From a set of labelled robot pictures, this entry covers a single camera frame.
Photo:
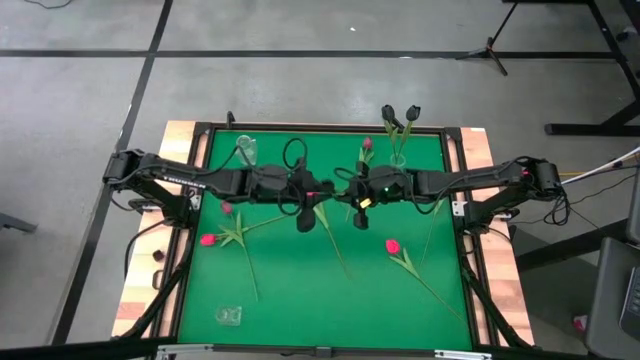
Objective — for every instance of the yellow tag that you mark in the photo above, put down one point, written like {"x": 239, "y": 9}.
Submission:
{"x": 365, "y": 203}

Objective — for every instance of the grey chair base leg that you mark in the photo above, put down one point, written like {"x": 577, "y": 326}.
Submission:
{"x": 17, "y": 223}

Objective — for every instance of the black metal table frame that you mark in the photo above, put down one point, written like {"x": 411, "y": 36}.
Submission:
{"x": 425, "y": 125}

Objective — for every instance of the silver beam bracket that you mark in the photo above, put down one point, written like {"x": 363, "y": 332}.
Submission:
{"x": 182, "y": 348}
{"x": 462, "y": 355}

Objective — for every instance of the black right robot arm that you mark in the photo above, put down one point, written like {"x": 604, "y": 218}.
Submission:
{"x": 475, "y": 177}

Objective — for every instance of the short black post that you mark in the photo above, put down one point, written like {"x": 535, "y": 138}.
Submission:
{"x": 230, "y": 120}

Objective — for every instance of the grey office chair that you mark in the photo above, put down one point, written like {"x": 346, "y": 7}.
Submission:
{"x": 605, "y": 300}

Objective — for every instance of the black desk leg bar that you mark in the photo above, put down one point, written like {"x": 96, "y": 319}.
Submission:
{"x": 565, "y": 247}

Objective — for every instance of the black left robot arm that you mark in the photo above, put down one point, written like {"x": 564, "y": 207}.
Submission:
{"x": 210, "y": 180}

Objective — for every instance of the black tripod stand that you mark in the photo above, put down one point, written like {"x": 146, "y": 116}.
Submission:
{"x": 487, "y": 50}

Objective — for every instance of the green table mat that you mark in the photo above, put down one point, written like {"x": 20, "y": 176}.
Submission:
{"x": 325, "y": 310}

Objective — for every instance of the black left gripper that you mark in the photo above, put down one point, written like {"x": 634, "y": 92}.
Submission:
{"x": 305, "y": 189}

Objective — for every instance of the square clear glass vase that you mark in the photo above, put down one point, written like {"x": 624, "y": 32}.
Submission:
{"x": 229, "y": 316}

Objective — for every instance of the tall clear glass vase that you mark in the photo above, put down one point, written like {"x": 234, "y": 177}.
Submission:
{"x": 392, "y": 159}

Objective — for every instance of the grey panel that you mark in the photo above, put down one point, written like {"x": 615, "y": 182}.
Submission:
{"x": 635, "y": 210}

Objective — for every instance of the black desk frame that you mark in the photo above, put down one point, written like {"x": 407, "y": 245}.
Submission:
{"x": 590, "y": 129}

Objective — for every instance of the black artificial tulip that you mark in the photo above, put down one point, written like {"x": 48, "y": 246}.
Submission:
{"x": 388, "y": 113}
{"x": 413, "y": 113}

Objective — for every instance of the black rig beam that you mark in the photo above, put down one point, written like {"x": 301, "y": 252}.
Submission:
{"x": 75, "y": 351}

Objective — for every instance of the white rod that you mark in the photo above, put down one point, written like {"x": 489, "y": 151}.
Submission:
{"x": 619, "y": 163}

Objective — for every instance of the bright pink artificial tulip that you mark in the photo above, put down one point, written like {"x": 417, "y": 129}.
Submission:
{"x": 321, "y": 216}
{"x": 393, "y": 246}
{"x": 208, "y": 240}

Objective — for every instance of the small black object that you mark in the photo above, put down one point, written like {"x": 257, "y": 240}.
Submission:
{"x": 158, "y": 255}

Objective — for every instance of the round clear glass vase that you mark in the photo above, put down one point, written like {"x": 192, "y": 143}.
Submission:
{"x": 246, "y": 150}

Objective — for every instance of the small pink floor object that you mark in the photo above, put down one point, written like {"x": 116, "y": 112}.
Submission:
{"x": 580, "y": 324}

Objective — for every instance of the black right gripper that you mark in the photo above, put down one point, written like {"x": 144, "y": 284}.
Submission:
{"x": 380, "y": 187}

